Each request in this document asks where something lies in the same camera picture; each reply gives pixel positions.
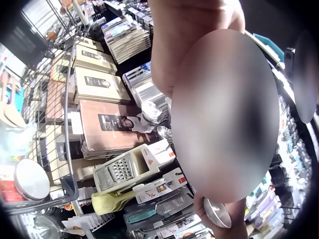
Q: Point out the person's left hand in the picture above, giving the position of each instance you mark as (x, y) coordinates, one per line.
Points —
(189, 32)

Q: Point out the person's left fingers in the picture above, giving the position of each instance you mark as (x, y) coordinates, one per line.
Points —
(199, 209)

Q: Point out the steel ladle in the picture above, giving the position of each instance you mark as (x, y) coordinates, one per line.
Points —
(217, 212)

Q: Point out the full shop shelf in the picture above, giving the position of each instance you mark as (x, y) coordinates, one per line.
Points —
(104, 104)
(286, 159)

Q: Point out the white red-rimmed bowl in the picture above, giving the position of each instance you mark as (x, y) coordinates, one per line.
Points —
(31, 179)

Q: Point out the wooden spatulas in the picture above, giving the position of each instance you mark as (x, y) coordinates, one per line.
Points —
(11, 107)

